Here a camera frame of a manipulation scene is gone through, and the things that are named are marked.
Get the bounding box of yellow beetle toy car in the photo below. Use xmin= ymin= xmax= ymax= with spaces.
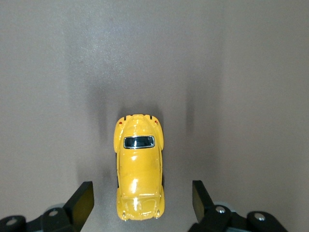
xmin=113 ymin=113 xmax=167 ymax=222

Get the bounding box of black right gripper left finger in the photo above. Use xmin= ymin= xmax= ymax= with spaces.
xmin=0 ymin=181 xmax=94 ymax=232

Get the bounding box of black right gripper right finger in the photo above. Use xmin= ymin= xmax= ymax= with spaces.
xmin=188 ymin=180 xmax=289 ymax=232

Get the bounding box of brown table mat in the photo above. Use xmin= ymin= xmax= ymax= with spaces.
xmin=0 ymin=0 xmax=309 ymax=232

